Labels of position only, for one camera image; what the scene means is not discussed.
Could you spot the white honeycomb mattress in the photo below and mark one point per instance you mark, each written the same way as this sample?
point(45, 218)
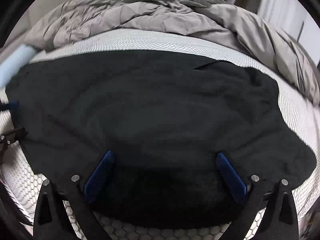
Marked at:
point(298, 112)

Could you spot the light blue pillow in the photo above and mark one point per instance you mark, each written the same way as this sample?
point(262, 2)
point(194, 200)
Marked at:
point(11, 65)

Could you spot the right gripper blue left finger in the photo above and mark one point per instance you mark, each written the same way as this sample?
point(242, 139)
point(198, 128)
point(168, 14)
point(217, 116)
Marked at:
point(97, 178)

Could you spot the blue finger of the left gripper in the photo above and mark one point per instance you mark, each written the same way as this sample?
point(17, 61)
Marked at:
point(11, 136)
point(9, 106)

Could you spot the black pants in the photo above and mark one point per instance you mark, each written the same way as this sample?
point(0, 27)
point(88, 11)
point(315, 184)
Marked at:
point(165, 116)

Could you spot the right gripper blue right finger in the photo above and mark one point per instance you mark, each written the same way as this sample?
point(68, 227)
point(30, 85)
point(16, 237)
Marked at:
point(238, 185)

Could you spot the grey crumpled duvet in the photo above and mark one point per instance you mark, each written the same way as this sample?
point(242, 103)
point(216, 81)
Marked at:
point(224, 24)

